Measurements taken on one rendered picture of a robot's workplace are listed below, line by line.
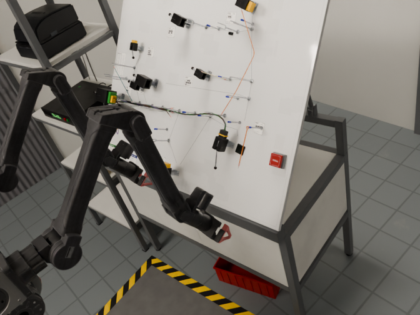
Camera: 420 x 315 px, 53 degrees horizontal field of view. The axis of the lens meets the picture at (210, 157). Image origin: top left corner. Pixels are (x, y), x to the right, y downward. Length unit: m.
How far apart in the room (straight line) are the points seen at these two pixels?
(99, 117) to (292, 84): 0.86
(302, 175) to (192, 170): 0.52
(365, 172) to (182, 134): 1.63
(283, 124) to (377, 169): 1.65
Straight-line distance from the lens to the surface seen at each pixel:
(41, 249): 1.14
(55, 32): 2.35
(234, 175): 1.81
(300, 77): 1.66
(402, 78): 3.38
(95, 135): 1.06
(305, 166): 2.08
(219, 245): 2.25
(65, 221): 1.12
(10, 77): 2.79
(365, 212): 2.93
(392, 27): 3.24
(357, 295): 2.57
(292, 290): 2.13
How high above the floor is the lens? 2.18
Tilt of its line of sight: 37 degrees down
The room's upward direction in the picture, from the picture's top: 18 degrees counter-clockwise
